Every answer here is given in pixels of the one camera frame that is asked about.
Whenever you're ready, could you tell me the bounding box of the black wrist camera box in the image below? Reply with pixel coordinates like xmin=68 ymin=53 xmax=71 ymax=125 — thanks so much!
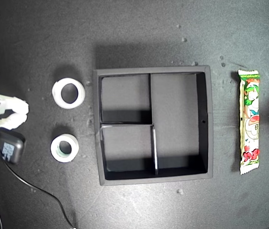
xmin=0 ymin=127 xmax=27 ymax=165

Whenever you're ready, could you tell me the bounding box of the small white tape roll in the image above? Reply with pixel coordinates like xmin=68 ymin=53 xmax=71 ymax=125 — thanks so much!
xmin=50 ymin=133 xmax=79 ymax=163

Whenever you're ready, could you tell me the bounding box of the green printed snack bar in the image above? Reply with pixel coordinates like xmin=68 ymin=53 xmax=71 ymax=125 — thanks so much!
xmin=238 ymin=69 xmax=261 ymax=176

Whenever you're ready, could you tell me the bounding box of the black camera cable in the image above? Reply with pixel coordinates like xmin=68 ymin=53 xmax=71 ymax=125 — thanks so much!
xmin=3 ymin=161 xmax=77 ymax=229

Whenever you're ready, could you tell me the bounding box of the large white tape roll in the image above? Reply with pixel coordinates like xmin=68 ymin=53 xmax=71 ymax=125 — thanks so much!
xmin=52 ymin=77 xmax=86 ymax=110

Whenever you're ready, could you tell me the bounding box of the black tray with wells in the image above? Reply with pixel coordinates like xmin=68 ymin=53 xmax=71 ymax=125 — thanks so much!
xmin=93 ymin=65 xmax=215 ymax=187

